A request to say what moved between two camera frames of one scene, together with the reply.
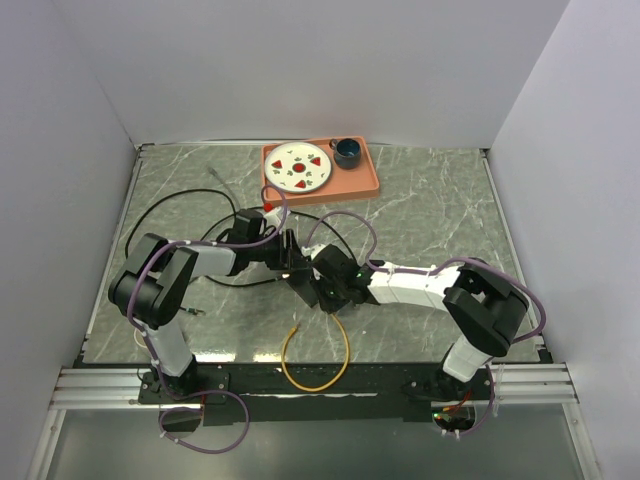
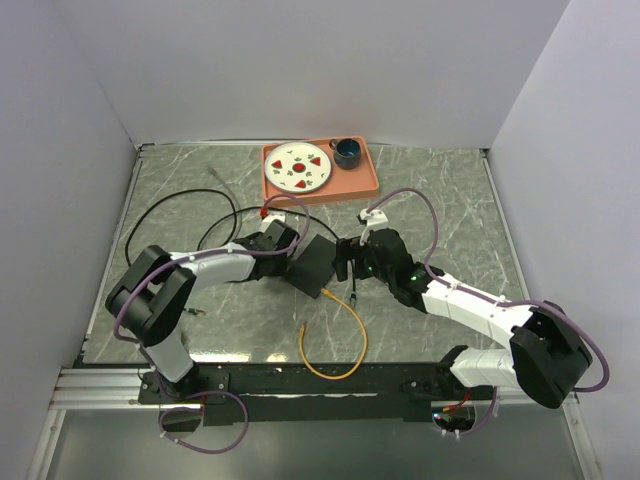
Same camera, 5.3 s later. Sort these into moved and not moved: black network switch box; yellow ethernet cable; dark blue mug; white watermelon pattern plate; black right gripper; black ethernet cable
Moved: black network switch box; black ethernet cable; yellow ethernet cable; black right gripper
Not moved: white watermelon pattern plate; dark blue mug
